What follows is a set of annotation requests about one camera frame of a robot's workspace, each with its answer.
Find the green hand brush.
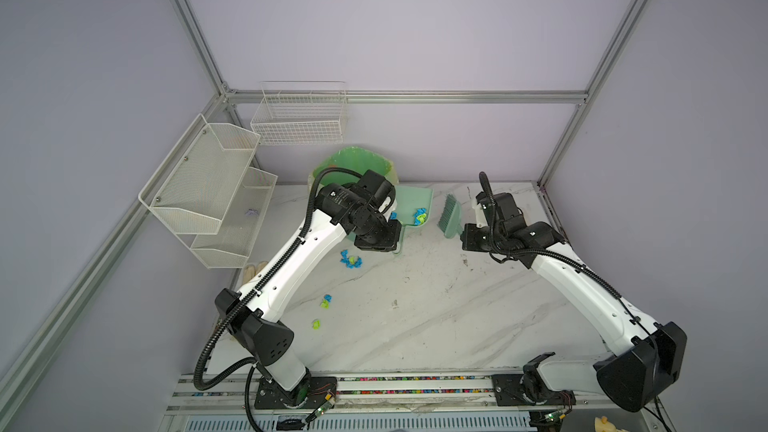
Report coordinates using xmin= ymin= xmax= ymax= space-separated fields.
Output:
xmin=438 ymin=194 xmax=462 ymax=239

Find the green plastic dustpan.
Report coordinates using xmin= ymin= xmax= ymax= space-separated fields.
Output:
xmin=394 ymin=185 xmax=433 ymax=254

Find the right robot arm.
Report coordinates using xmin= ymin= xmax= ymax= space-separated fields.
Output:
xmin=460 ymin=173 xmax=688 ymax=412

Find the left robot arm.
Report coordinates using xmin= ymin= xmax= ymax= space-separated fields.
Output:
xmin=193 ymin=167 xmax=402 ymax=408

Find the green trash bin with bag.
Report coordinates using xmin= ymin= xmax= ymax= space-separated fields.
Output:
xmin=307 ymin=146 xmax=400 ymax=190

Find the blue green scrap cluster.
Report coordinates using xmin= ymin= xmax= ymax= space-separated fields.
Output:
xmin=340 ymin=249 xmax=363 ymax=269

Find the blue scrap centre left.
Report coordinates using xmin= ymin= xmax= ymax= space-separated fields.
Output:
xmin=413 ymin=208 xmax=428 ymax=227

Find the blue green scrap left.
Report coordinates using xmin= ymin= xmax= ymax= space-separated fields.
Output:
xmin=320 ymin=294 xmax=332 ymax=309

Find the beige work glove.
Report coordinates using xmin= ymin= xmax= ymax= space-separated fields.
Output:
xmin=238 ymin=261 xmax=268 ymax=287

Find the white mesh two-tier shelf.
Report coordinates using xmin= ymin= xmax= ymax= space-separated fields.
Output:
xmin=138 ymin=115 xmax=277 ymax=269

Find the yellow object bottom right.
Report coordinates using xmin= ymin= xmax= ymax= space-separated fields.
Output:
xmin=594 ymin=416 xmax=627 ymax=432

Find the white wire basket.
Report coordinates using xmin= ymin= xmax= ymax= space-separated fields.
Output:
xmin=250 ymin=81 xmax=348 ymax=146

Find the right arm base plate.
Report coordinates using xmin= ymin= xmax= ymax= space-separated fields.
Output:
xmin=491 ymin=373 xmax=576 ymax=407

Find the aluminium front rail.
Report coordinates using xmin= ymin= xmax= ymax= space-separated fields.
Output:
xmin=164 ymin=368 xmax=617 ymax=415

